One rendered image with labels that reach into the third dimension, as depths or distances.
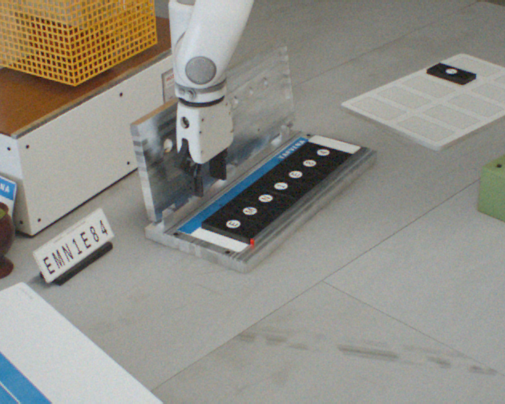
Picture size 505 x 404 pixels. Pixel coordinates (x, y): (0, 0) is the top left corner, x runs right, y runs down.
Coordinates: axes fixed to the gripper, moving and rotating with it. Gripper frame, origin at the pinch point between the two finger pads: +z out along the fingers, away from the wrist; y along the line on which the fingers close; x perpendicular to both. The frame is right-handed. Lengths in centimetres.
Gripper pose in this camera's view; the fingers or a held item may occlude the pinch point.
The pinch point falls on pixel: (206, 178)
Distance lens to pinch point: 170.6
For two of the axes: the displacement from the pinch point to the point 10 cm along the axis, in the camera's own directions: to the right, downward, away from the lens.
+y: 5.5, -4.4, 7.1
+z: 0.3, 8.6, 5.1
